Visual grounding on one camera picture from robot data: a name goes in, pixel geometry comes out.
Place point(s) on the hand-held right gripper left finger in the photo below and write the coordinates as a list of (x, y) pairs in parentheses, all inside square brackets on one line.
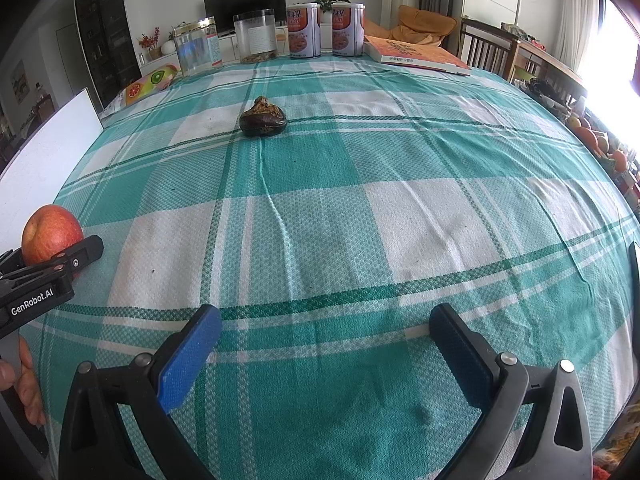
[(190, 355)]

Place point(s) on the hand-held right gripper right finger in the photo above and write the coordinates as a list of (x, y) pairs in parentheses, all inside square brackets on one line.
[(462, 360)]

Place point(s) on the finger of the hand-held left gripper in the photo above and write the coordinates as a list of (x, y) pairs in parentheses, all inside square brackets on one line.
[(10, 261), (75, 257)]

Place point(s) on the red apple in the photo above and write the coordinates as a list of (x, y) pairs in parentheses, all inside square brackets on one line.
[(50, 232)]

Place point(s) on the dark brown wrinkled fruit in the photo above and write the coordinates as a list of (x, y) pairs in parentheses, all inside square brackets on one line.
[(262, 121)]

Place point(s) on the person's left hand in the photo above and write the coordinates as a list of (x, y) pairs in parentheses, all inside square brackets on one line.
[(32, 390)]

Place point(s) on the white board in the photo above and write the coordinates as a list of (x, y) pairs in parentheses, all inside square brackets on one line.
[(50, 130)]

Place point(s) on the floral cloth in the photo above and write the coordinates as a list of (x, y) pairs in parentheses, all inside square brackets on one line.
[(620, 440)]

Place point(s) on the fruit printed packet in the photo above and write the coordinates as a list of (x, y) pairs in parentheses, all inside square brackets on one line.
[(147, 82)]

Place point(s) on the green white plaid tablecloth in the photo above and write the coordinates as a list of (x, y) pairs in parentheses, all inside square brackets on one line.
[(350, 185)]

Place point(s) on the white low cabinet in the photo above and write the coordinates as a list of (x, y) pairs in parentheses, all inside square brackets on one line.
[(155, 62)]

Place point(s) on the red flowers in vase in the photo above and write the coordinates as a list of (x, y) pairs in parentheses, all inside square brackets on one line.
[(150, 42)]

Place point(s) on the dark display cabinet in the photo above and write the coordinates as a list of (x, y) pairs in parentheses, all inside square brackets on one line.
[(105, 30)]

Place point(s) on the clear jar with orange label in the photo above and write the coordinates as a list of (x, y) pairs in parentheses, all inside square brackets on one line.
[(197, 47)]

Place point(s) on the large orange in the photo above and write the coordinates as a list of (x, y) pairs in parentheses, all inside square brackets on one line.
[(619, 160), (584, 136)]

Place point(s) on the black bag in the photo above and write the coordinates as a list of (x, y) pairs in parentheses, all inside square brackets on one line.
[(542, 89)]

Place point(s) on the clear plastic jar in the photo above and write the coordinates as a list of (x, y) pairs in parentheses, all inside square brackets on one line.
[(255, 35)]

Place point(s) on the black television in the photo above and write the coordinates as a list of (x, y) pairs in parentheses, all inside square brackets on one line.
[(245, 2)]

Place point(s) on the orange book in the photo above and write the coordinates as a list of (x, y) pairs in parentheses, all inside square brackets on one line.
[(415, 55)]

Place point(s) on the wooden chair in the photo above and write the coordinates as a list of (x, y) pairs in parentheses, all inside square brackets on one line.
[(487, 47)]

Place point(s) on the red white tin can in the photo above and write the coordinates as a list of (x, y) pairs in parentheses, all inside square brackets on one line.
[(302, 30), (348, 30)]

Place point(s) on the orange bean bag chair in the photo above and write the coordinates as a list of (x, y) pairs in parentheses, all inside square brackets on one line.
[(415, 22)]

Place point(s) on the green potted plant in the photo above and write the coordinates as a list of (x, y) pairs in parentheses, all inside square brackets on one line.
[(327, 2)]

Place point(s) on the framed wall picture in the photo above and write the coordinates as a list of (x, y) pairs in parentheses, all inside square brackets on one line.
[(20, 80)]

